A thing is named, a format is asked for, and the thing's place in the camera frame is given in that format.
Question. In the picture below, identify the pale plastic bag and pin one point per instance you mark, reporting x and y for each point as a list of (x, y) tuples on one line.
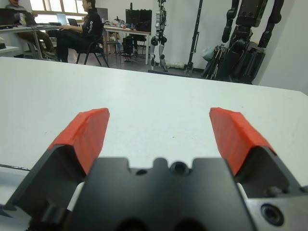
[(208, 53)]

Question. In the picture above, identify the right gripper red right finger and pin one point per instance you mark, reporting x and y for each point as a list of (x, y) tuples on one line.
[(235, 137)]

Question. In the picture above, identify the dark laptop with stickers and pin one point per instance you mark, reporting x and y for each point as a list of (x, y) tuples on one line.
[(30, 19)]

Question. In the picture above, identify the bright window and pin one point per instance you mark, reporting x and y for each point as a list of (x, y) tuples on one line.
[(53, 7)]

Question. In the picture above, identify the black computer tower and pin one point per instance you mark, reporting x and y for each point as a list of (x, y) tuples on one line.
[(127, 44)]

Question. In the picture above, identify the white humanoid robot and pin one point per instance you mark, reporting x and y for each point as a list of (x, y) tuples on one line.
[(158, 31)]

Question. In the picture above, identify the folded black cart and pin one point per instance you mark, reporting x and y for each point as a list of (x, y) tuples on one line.
[(217, 63)]

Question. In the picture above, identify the small white side table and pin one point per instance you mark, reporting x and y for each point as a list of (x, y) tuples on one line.
[(7, 49)]

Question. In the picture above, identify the black humanoid robot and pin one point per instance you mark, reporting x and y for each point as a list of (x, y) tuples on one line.
[(250, 24)]

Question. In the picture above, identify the grey office desk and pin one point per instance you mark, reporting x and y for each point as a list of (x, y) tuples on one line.
[(24, 28)]

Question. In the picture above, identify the silver open laptop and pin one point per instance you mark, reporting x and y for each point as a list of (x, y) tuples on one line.
[(61, 18)]

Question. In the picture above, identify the black pole stand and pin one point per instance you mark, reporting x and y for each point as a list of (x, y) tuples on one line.
[(196, 36)]

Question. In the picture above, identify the white work table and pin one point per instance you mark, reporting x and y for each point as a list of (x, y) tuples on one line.
[(127, 29)]

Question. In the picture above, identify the black folding chair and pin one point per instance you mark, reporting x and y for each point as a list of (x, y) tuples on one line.
[(94, 47)]

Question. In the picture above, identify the seated person in black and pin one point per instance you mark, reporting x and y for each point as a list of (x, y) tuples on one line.
[(89, 26)]

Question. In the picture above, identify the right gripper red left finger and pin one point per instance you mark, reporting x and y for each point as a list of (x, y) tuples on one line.
[(84, 134)]

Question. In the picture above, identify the seated person brown trousers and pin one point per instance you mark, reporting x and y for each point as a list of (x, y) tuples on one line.
[(44, 39)]

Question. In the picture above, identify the black open laptop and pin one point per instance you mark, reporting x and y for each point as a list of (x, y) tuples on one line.
[(72, 22), (6, 16)]

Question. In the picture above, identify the grey computer monitor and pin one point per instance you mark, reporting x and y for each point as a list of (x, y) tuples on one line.
[(103, 13)]

